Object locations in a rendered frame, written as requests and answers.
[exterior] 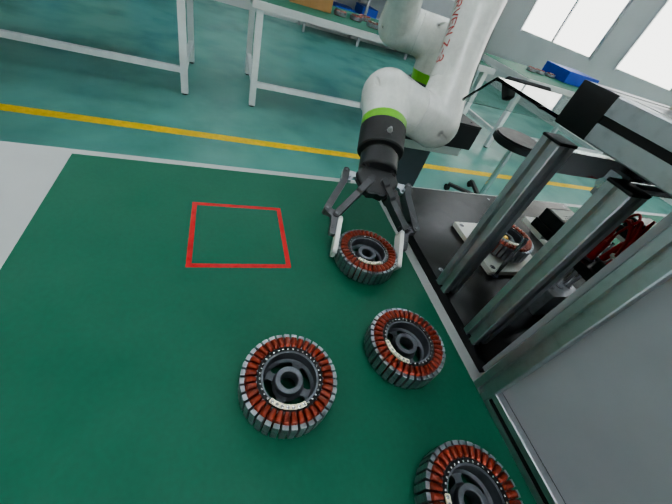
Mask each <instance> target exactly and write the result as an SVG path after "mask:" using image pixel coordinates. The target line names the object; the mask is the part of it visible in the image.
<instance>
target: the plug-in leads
mask: <svg viewBox="0 0 672 504"><path fill-rule="evenodd" d="M635 216H638V221H636V222H634V221H633V220H632V219H630V218H632V217H635ZM641 220H642V215H641V214H640V213H636V214H633V215H630V216H629V217H628V218H627V219H626V220H625V221H624V222H627V224H628V226H626V227H624V228H623V229H621V230H620V231H618V232H617V233H615V231H616V230H617V228H618V227H619V226H620V225H621V224H620V225H619V226H618V227H617V228H616V229H615V230H614V231H613V232H611V233H610V234H609V235H608V236H607V237H606V238H605V239H604V240H603V241H601V242H600V243H599V244H598V245H597V246H596V247H595V248H594V249H592V250H591V251H592V252H591V253H589V254H588V255H586V258H585V259H586V260H588V261H589V262H594V261H595V258H596V259H597V261H599V262H598V263H597V264H596V265H594V266H593V267H592V269H593V270H594V271H595V272H596V273H597V272H599V271H600V270H601V269H602V268H603V267H605V266H606V265H607V264H608V263H609V262H611V261H612V260H613V259H614V258H616V257H617V256H618V255H619V254H620V253H622V252H623V251H624V250H625V249H626V248H628V247H629V246H630V245H631V244H633V243H634V242H635V241H636V240H637V239H638V238H639V237H641V236H642V235H643V234H644V233H645V232H646V231H647V230H648V229H649V228H651V227H652V226H653V225H654V224H655V223H656V222H655V221H652V222H651V223H650V224H649V225H647V226H646V227H645V228H644V229H642V228H643V226H644V222H643V221H641ZM624 222H623V223H624ZM635 225H636V227H635V229H634V226H635ZM639 226H640V227H639ZM638 228H639V229H638ZM626 229H628V233H627V237H626V239H625V241H624V242H620V243H619V244H617V245H616V246H614V247H613V248H611V249H610V250H608V251H607V252H605V253H604V254H602V255H600V254H601V253H602V252H603V251H604V250H605V249H606V248H607V247H608V246H609V245H610V244H611V242H612V241H613V240H614V239H615V237H616V236H617V235H618V234H620V233H621V232H623V231H624V230H626ZM614 233H615V234H614ZM598 255H600V256H598ZM609 258H612V259H611V260H610V261H606V260H608V259H609Z"/></svg>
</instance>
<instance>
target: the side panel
mask: <svg viewBox="0 0 672 504"><path fill-rule="evenodd" d="M473 382H474V384H475V386H476V388H477V389H481V391H482V393H481V394H480V396H481V398H482V400H483V401H484V403H485V405H486V407H487V409H488V411H489V413H490V415H491V417H492V419H493V421H494V422H495V424H496V426H497V428H498V430H499V432H500V434H501V436H502V438H503V440H504V442H505V443H506V445H507V447H508V449H509V451H510V453H511V455H512V457H513V459H514V461H515V463H516V464H517V466H518V468H519V470H520V472H521V474H522V476H523V478H524V480H525V482H526V484H527V486H528V487H529V489H530V491H531V493H532V495H533V497H534V499H535V501H536V503H537V504H672V224H671V225H669V226H668V227H667V228H666V229H664V230H663V231H662V232H661V233H659V234H658V235H657V236H656V237H654V238H653V239H652V240H651V241H649V242H648V243H647V244H645V245H644V246H643V247H642V248H640V249H639V250H638V251H637V252H635V253H634V254H633V255H632V256H630V257H629V258H628V259H627V260H625V261H624V262H623V263H622V264H620V265H619V266H618V267H617V268H615V269H614V270H613V271H612V272H610V273H609V274H608V275H607V276H605V277H604V278H603V279H602V280H600V281H599V282H598V283H597V284H595V285H594V286H593V287H591V288H590V289H589V290H588V291H586V292H585V293H584V294H583V295H581V296H580V297H579V298H578V299H576V300H575V301H574V302H573V303H571V304H570V305H569V306H568V307H566V308H565V309H564V310H563V311H561V312H560V313H559V314H558V315H556V316H555V317H554V318H553V319H551V320H550V321H549V322H548V323H546V324H545V325H544V326H543V327H541V328H540V329H539V330H538V331H536V332H535V333H534V334H532V335H531V336H530V337H529V338H527V339H526V340H525V341H524V342H522V343H521V344H520V345H519V346H517V347H516V348H515V349H514V350H512V351H511V352H510V353H509V354H507V355H506V356H505V357H504V358H502V359H501V360H500V361H499V362H497V363H496V364H495V365H494V366H492V367H491V368H490V369H489V370H487V371H486V372H485V373H484V374H482V375H481V376H480V377H478V378H477V379H476V380H475V381H473Z"/></svg>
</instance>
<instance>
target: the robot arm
mask: <svg viewBox="0 0 672 504"><path fill-rule="evenodd" d="M507 2H508V0H455V3H454V7H453V10H452V14H451V17H450V19H449V18H446V17H444V16H441V15H438V14H435V13H433V12H430V11H427V10H424V9H422V8H421V6H422V3H423V0H387V1H386V4H385V6H384V9H383V11H382V13H381V16H380V18H379V22H378V33H379V37H380V39H381V41H382V42H383V43H384V44H385V45H386V46H387V47H390V48H392V49H395V50H398V51H400V52H403V53H406V54H408V55H411V56H414V57H415V59H416V61H415V64H414V67H413V72H412V74H411V75H407V74H406V73H405V72H403V71H402V70H400V69H398V68H394V67H385V68H381V69H379V70H377V71H375V72H374V73H373V74H371V75H370V76H369V78H368V79H367V80H366V82H365V84H364V86H363V89H362V94H361V101H362V121H361V128H360V134H359V140H358V147H357V153H358V155H359V157H360V162H359V168H358V171H357V172H354V171H350V169H349V167H344V169H343V171H342V173H341V176H340V181H339V183H338V185H337V186H336V188H335V189H334V191H333V193H332V194H331V196H330V197H329V199H328V201H327V202H326V204H325V206H324V208H323V210H322V214H323V215H327V216H328V217H329V218H330V225H329V230H328V235H329V236H333V240H332V245H331V251H330V257H334V256H335V255H336V254H337V250H338V244H339V239H340V233H341V227H342V222H343V216H341V215H342V214H343V213H344V212H345V211H346V210H347V209H348V208H349V207H350V206H351V205H352V204H353V203H354V202H355V201H356V200H357V199H359V198H360V197H361V196H362V195H364V196H365V198H373V199H375V200H378V201H380V200H381V201H382V203H383V205H384V206H386V208H387V210H388V212H389V214H390V217H391V219H392V221H393V223H394V225H395V227H396V229H397V231H398V233H397V234H396V235H395V239H394V249H395V251H396V252H397V256H398V258H397V259H398V263H397V266H396V268H395V269H394V271H395V270H397V269H399V268H401V267H402V257H403V252H405V251H406V250H407V248H408V238H409V235H411V236H412V235H413V234H415V233H416V232H418V231H419V225H418V221H417V217H416V213H415V209H414V205H413V201H412V197H411V189H412V185H411V184H410V183H407V184H406V185H403V184H399V183H398V182H397V179H396V175H397V168H398V161H399V160H401V158H402V157H403V154H404V145H405V136H407V137H409V138H410V139H412V140H414V141H415V142H417V143H418V144H420V145H421V146H423V147H426V148H439V147H442V146H444V145H446V144H448V143H449V142H450V141H451V140H452V139H453V138H454V137H455V135H456V134H457V132H458V129H459V126H460V122H461V118H462V114H463V110H464V107H465V103H466V101H462V98H464V97H465V96H467V95H468V93H469V91H470V89H471V86H472V83H473V80H474V78H475V75H476V72H477V69H478V67H479V64H480V62H481V59H482V57H483V54H484V52H485V49H486V47H487V44H488V42H489V40H490V38H491V35H492V33H493V31H494V29H495V26H496V24H497V22H498V20H499V18H500V16H501V14H502V12H503V10H504V8H505V6H506V4H507ZM352 179H355V182H356V183H357V185H358V188H357V189H356V190H355V191H354V192H353V193H352V194H351V195H350V196H349V197H348V198H347V199H346V200H345V201H344V202H343V203H342V204H341V205H339V206H338V207H337V208H336V209H333V208H332V206H333V205H334V203H335V201H336V200H337V198H338V196H339V195H340V193H341V191H342V190H343V188H344V186H345V184H346V183H348V182H350V181H351V180H352ZM394 190H397V191H398V195H399V196H400V201H401V206H402V210H403V214H404V216H403V214H402V212H401V209H400V207H399V205H398V203H397V201H396V196H395V194H394V192H393V191H394ZM387 196H388V198H387Z"/></svg>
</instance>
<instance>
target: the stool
mask: <svg viewBox="0 0 672 504"><path fill-rule="evenodd" d="M493 138H494V140H495V141H496V142H497V143H498V144H500V145H501V146H502V147H504V148H506V149H507V150H508V151H507V152H506V153H505V155H504V156H503V158H502V159H501V161H500V162H499V164H498V165H497V167H496V168H495V170H494V171H493V173H492V174H491V176H490V177H489V179H488V180H487V182H486V183H485V184H484V186H483V187H482V189H481V190H480V192H479V190H478V188H477V186H476V184H475V182H474V180H470V181H468V182H467V186H468V187H472V189H473V191H474V193H475V194H484V195H485V193H486V192H487V190H488V189H489V188H490V186H491V185H492V183H493V182H494V180H495V179H496V178H497V176H498V175H499V173H500V172H501V170H502V169H503V167H504V166H505V165H506V163H507V162H508V160H509V159H510V157H511V156H512V155H513V153H516V154H518V155H521V156H524V157H527V155H528V154H529V153H530V151H531V150H532V149H533V147H534V146H535V145H536V143H537V141H535V140H534V139H532V138H531V137H529V136H527V135H525V134H523V133H521V132H519V131H516V130H513V129H510V128H506V127H499V128H496V130H495V131H494V133H493ZM450 187H452V188H454V189H456V190H458V191H461V192H466V193H473V192H471V191H469V190H467V189H464V188H462V187H460V186H458V185H455V184H453V183H451V182H449V183H448V184H445V185H444V189H445V190H449V188H450Z"/></svg>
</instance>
